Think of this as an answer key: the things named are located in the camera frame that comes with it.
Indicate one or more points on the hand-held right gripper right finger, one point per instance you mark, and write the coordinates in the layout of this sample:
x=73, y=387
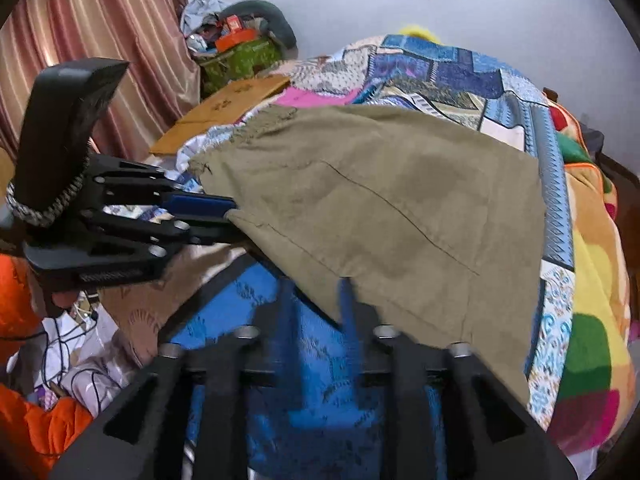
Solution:
x=349, y=305

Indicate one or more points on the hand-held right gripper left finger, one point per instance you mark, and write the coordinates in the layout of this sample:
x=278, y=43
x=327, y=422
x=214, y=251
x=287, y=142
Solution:
x=286, y=310

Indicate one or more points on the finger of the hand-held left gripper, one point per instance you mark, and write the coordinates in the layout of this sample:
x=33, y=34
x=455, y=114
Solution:
x=210, y=234
x=200, y=205

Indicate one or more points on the khaki pants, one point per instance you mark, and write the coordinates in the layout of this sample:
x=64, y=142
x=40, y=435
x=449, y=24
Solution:
x=380, y=210

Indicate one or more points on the beige patterned cloth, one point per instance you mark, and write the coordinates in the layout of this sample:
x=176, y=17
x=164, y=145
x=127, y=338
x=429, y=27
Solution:
x=165, y=290

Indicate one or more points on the blue printed bed sheet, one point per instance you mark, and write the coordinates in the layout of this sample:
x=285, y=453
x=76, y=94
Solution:
x=310, y=395

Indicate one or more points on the striped pink curtain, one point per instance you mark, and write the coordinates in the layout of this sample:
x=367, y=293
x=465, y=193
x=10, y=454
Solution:
x=95, y=40

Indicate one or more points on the brown cardboard box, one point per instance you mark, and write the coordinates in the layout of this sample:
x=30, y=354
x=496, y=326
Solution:
x=220, y=110

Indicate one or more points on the green printed bag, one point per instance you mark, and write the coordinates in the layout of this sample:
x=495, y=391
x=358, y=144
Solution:
x=235, y=62

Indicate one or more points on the pink cloth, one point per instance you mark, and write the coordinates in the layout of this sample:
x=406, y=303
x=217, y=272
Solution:
x=310, y=97

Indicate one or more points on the orange box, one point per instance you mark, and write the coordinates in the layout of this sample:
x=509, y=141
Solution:
x=235, y=35

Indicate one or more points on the white floral cloth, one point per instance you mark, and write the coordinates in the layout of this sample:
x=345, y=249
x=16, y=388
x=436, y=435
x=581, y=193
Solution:
x=85, y=355

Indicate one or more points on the pale blue crumpled cloth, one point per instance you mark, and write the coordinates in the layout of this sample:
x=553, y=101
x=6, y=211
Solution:
x=200, y=12

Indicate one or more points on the grey curved cushion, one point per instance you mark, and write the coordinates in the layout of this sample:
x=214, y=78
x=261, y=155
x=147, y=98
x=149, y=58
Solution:
x=272, y=17

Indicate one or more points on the blue patchwork quilt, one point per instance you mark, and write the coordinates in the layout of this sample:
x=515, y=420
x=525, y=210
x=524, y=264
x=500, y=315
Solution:
x=450, y=85

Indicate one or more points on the colourful fleece blanket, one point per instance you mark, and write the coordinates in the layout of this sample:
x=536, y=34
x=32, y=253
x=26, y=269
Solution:
x=595, y=285

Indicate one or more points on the orange garment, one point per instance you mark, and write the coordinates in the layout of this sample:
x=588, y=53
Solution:
x=30, y=420

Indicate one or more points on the yellow fluffy item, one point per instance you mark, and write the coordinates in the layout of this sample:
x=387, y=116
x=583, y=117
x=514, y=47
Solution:
x=417, y=31

